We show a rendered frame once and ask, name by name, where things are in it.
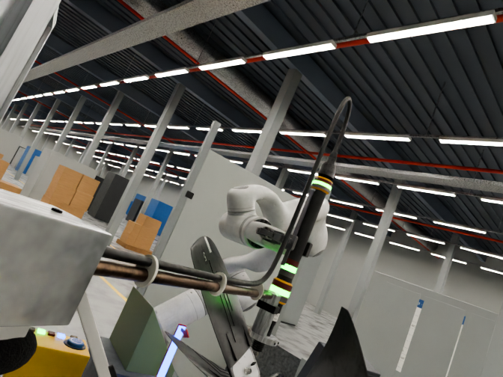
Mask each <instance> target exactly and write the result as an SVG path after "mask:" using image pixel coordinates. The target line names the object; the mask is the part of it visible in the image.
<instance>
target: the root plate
mask: <svg viewBox="0 0 503 377"><path fill-rule="evenodd" d="M255 361H256V360H255V357H254V354H253V351H252V348H251V347H250V348H249V349H248V350H247V352H246V353H245V354H244V355H243V356H242V357H241V358H240V359H239V360H238V361H237V362H236V363H235V364H234V365H233V366H232V367H231V368H230V371H231V375H232V377H260V371H259V369H258V366H257V362H256V364H255V365H254V366H251V364H252V362H255ZM246 367H250V368H251V374H248V375H246V374H245V368H246Z"/></svg>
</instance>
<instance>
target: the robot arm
mask: <svg viewBox="0 0 503 377"><path fill-rule="evenodd" d="M307 197H308V196H306V198H305V201H304V203H303V205H302V208H301V210H300V213H299V216H298V218H297V220H296V223H295V225H294V227H293V230H292V233H291V234H290V238H289V239H288V242H287V244H286V247H285V249H284V251H283V254H282V255H281V258H280V260H279V261H278V264H279V263H280V262H281V261H282V260H283V258H284V255H285V252H286V250H287V249H289V250H293V249H294V248H295V245H296V242H297V240H298V236H295V235H293V231H294V230H295V227H296V224H297V222H298V220H299V217H300V215H301V212H302V209H303V207H304V205H305V202H306V200H307ZM299 200H300V198H297V199H293V200H289V201H285V202H281V200H280V198H279V197H278V195H277V194H276V193H275V192H273V191H272V190H270V189H269V188H267V187H265V186H259V185H247V186H237V187H233V188H232V189H230V190H229V191H228V194H227V208H228V211H227V212H226V213H225V214H224V215H223V216H222V217H221V218H220V220H219V231H220V233H221V234H222V236H224V237H225V238H226V239H230V240H231V241H234V242H237V243H239V244H241V245H244V246H247V247H249V248H252V249H255V250H254V251H252V252H250V253H248V254H245V255H242V256H237V257H228V258H225V259H222V260H223V262H224V264H225V267H226V269H227V270H228V274H229V275H230V278H236V279H240V280H244V281H251V280H250V278H249V277H248V275H247V274H246V271H245V269H249V270H251V271H253V272H266V271H268V270H269V268H270V266H271V265H272V262H273V260H274V259H275V256H276V254H277V253H278V249H279V248H280V246H281V243H282V241H283V239H284V236H285V234H286V232H287V229H288V227H289V225H290V222H291V219H292V217H293V214H294V212H295V210H296V207H297V205H298V203H299ZM255 202H257V203H258V205H259V207H260V209H261V212H262V214H263V217H260V216H257V215H256V212H255ZM328 213H329V202H328V201H327V199H324V201H323V205H322V206H321V209H320V212H319V214H318V216H317V220H316V221H315V224H314V227H313V230H312V231H311V235H310V237H309V239H308V242H307V245H306V246H305V250H304V252H303V256H304V257H317V256H319V255H321V254H322V253H323V252H324V250H325V248H326V245H327V241H328V233H327V228H326V216H327V215H328ZM237 297H238V299H239V302H240V305H241V308H242V310H243V312H245V311H248V310H250V309H252V308H253V307H254V306H255V305H256V303H257V301H254V300H252V299H251V298H250V297H249V296H243V295H237ZM153 309H154V311H155V314H156V318H157V320H158V323H159V327H160V329H161V332H162V335H163V338H164V340H165V344H166V346H167V348H168V341H167V340H166V337H168V335H167V334H166V333H165V331H167V332H168V333H170V334H173V333H174V332H175V331H176V329H177V326H178V324H179V323H180V324H182V325H186V326H187V325H190V324H192V323H193V322H195V321H197V320H199V319H200V318H202V317H204V316H206V315H207V314H208V312H207V309H206V306H205V303H204V299H203V296H202V294H201V291H200V290H199V289H189V290H187V291H185V292H183V293H181V294H179V295H177V296H175V297H173V298H171V299H169V300H167V301H165V302H163V303H161V304H159V305H157V306H155V307H154V308H153Z"/></svg>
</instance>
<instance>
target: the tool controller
mask: <svg viewBox="0 0 503 377"><path fill-rule="evenodd" d="M325 345H326V343H322V342H318V344H317V345H316V347H315V348H314V351H313V352H312V353H311V355H310V357H309V358H308V360H307V361H306V363H305V365H304V366H303V368H302V369H301V371H300V372H299V374H298V376H297V377H306V376H307V375H308V374H309V372H310V371H311V369H312V367H313V366H314V364H315V363H316V361H317V359H318V358H319V356H320V354H321V352H322V350H323V348H324V346H325ZM364 359H365V364H366V367H367V371H368V377H380V373H379V372H378V371H377V370H376V369H375V368H374V366H373V365H372V364H371V363H370V362H369V361H368V360H367V359H366V358H365V357H364Z"/></svg>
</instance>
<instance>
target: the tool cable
mask: <svg viewBox="0 0 503 377"><path fill-rule="evenodd" d="M346 103H347V112H346V116H345V119H344V123H343V126H342V128H341V132H340V135H339V136H338V140H337V142H336V145H335V148H334V150H333V152H337V151H338V148H339V147H340V144H341V141H342V138H343V137H344V133H345V130H346V128H347V124H348V121H349V118H350V112H351V108H352V99H351V97H350V96H347V97H345V98H344V99H343V101H342V102H341V104H340V105H339V107H338V110H337V111H336V113H335V116H334V118H333V120H332V123H331V125H330V127H329V130H328V132H327V134H326V137H325V139H324V141H323V144H322V147H321V148H320V152H319V153H318V156H317V159H316V161H315V163H314V167H313V168H312V170H311V173H310V176H309V178H308V181H307V183H306V185H305V188H304V190H303V193H302V196H301V198H300V200H299V203H298V205H297V207H296V210H295V212H294V214H293V217H292V219H291V222H290V225H289V227H288V229H287V232H286V234H285V236H284V239H283V241H282V243H281V246H280V248H279V249H278V253H277V254H276V256H275V259H274V260H273V262H272V265H271V266H270V268H269V270H268V271H267V273H266V274H265V275H264V276H263V277H262V278H261V279H259V280H257V281H244V280H240V279H236V278H230V277H226V276H225V274H224V273H222V272H217V273H215V274H213V273H210V272H205V271H201V270H198V269H193V268H189V267H186V266H181V265H177V264H174V263H169V262H166V261H162V260H158V259H157V258H156V257H155V256H154V255H150V254H148V255H145V256H142V255H138V254H133V253H130V252H126V251H121V250H118V249H114V248H109V247H106V249H105V251H104V253H103V255H102V257H104V258H108V259H112V260H118V261H122V262H126V263H132V264H136V266H138V267H142V268H146V269H147V270H148V274H149V275H148V278H147V280H146V281H144V282H138V281H134V283H135V285H136V286H138V287H142V288H144V287H147V286H149V285H150V284H151V283H152V282H153V280H154V279H155V277H156V274H157V272H158V269H161V270H165V271H168V272H175V273H179V274H182V275H189V276H193V277H197V278H203V279H207V280H210V281H215V282H218V283H219V284H220V289H219V291H218V292H211V291H209V292H210V294H211V295H214V296H218V295H220V294H222V292H223V291H224V290H225V287H226V284H227V283H229V284H234V285H239V286H251V289H257V290H258V292H259V296H258V297H256V298H255V297H250V298H251V299H252V300H254V301H257V300H258V299H260V298H261V297H262V295H263V292H264V286H263V283H264V282H265V281H267V280H268V278H269V277H270V276H271V274H272V273H273V271H274V270H275V267H276V266H277V264H278V261H279V260H280V258H281V255H282V254H283V251H284V249H285V247H286V244H287V242H288V239H289V238H290V234H291V233H292V230H293V227H294V225H295V223H296V220H297V218H298V216H299V213H300V210H301V208H302V205H303V203H304V201H305V198H306V196H307V193H308V190H309V189H310V186H311V184H312V181H313V179H314V176H315V174H316V172H317V169H318V166H319V164H320V161H321V159H322V157H323V154H324V152H325V149H326V146H327V144H328V142H329V139H330V137H331V135H332V132H333V130H334V128H335V125H336V123H337V121H338V118H339V116H340V114H341V112H342V110H343V108H344V106H345V104H346Z"/></svg>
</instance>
